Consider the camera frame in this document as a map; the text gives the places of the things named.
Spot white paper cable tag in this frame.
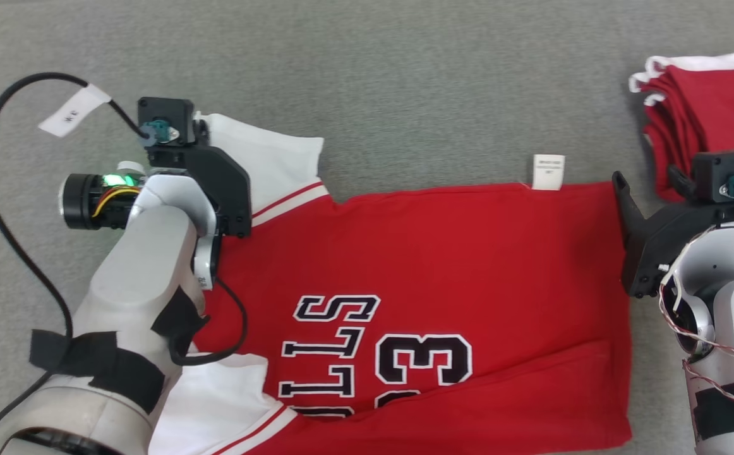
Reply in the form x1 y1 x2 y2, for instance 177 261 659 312
37 83 113 138

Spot red basketball jersey white sleeves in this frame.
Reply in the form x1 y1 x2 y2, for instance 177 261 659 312
149 112 633 455

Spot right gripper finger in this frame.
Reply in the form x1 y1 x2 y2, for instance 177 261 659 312
612 170 648 240
667 165 696 199

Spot red basketball shorts white stripe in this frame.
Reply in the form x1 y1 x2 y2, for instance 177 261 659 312
629 49 734 203

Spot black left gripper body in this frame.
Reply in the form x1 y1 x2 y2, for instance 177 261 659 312
147 144 253 240

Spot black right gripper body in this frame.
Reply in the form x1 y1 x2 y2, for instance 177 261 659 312
620 201 734 299

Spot black left gripper cable loop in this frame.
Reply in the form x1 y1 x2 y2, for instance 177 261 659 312
168 277 249 367

